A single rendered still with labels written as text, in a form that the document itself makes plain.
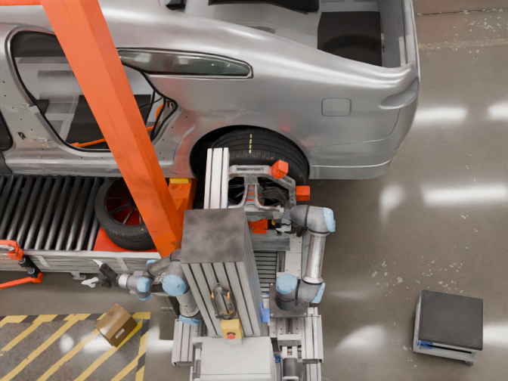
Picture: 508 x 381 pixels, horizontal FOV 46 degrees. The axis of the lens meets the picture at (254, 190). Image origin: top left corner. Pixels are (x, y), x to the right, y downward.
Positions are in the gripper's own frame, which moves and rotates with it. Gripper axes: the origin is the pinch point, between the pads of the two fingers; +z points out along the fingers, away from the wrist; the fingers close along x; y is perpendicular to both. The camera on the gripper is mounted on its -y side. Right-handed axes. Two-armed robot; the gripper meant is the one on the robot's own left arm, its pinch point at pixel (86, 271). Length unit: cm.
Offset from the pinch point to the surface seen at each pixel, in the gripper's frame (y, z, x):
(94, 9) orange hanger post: -137, -24, 41
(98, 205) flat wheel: 62, 52, 89
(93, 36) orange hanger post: -130, -25, 33
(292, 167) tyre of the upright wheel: 4, -90, 103
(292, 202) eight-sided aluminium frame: 32, -91, 98
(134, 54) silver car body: -72, -2, 98
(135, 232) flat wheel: 64, 17, 74
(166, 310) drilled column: 109, -10, 43
